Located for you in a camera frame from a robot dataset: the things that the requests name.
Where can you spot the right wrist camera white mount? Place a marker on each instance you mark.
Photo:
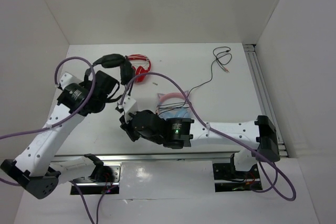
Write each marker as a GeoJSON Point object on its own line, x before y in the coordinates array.
{"type": "Point", "coordinates": [127, 107]}

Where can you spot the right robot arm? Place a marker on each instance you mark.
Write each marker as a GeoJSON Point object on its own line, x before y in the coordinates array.
{"type": "Point", "coordinates": [257, 138]}

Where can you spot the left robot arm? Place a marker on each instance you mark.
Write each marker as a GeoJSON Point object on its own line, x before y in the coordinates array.
{"type": "Point", "coordinates": [34, 169]}

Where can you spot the black headset with microphone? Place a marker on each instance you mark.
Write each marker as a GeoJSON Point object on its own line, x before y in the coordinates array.
{"type": "Point", "coordinates": [117, 61]}

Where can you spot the aluminium rail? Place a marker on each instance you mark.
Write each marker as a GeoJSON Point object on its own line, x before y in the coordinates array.
{"type": "Point", "coordinates": [262, 93]}
{"type": "Point", "coordinates": [200, 156]}

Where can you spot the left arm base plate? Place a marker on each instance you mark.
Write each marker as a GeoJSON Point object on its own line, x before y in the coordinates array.
{"type": "Point", "coordinates": [97, 182]}

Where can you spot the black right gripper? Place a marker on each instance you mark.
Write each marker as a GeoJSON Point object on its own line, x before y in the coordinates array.
{"type": "Point", "coordinates": [127, 128]}

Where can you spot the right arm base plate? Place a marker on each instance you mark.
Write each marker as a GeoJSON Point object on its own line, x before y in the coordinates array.
{"type": "Point", "coordinates": [227, 179]}

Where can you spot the aluminium right side rail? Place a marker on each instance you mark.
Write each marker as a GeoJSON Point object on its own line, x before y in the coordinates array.
{"type": "Point", "coordinates": [262, 93]}

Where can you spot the red headphones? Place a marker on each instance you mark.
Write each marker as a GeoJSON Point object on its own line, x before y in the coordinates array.
{"type": "Point", "coordinates": [140, 63]}

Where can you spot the pink blue cat-ear headphones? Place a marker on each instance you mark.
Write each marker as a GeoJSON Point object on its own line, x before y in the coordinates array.
{"type": "Point", "coordinates": [173, 105]}

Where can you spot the aluminium front rail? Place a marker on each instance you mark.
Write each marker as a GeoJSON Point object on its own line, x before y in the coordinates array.
{"type": "Point", "coordinates": [200, 156]}

